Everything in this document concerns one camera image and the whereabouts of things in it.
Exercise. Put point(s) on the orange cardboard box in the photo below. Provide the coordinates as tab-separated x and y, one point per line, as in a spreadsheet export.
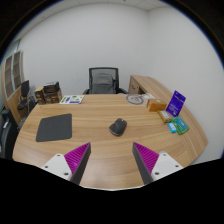
156	105

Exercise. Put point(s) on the black box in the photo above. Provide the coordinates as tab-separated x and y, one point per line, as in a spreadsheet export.
51	87

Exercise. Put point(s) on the white green purple printed sheet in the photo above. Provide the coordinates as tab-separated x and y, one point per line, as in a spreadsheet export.
71	99

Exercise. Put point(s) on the wooden shelf unit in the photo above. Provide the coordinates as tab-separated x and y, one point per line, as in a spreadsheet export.
11	76

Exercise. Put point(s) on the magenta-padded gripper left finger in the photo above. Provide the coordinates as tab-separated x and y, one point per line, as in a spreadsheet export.
77	160

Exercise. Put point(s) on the dark grey mouse pad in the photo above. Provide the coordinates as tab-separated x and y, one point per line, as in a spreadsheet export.
54	127

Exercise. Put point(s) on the black visitor chair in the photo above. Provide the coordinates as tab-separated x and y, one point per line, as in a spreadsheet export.
25	88

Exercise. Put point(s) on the small tan box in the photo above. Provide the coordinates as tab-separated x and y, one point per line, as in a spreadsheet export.
165	116

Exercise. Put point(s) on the black leather office chair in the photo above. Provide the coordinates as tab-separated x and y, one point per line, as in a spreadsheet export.
6	133

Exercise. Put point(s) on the white paper sheet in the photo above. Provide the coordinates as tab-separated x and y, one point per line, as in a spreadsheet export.
148	96

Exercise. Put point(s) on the wooden side desk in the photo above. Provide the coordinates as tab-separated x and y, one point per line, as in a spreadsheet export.
150	85

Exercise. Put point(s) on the small blue packet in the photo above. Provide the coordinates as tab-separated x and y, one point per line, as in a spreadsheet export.
172	127

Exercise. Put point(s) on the black mesh office chair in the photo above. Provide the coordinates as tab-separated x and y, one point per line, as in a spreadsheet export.
103	70

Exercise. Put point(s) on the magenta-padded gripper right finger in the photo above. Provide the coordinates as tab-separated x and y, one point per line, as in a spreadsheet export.
146	160

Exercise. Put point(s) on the grey backpack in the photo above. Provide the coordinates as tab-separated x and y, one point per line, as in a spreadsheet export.
102	84

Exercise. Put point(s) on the dark brown cardboard box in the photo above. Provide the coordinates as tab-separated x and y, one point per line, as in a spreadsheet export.
53	97

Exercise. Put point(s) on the black computer mouse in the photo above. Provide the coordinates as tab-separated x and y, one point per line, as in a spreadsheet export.
118	127

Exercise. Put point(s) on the green packet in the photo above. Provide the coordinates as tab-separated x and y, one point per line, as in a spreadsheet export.
181	125

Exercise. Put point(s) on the purple card package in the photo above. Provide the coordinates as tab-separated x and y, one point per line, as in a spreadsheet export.
175	104

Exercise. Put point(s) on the round grey disc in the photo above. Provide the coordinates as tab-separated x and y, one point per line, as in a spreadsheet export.
134	99

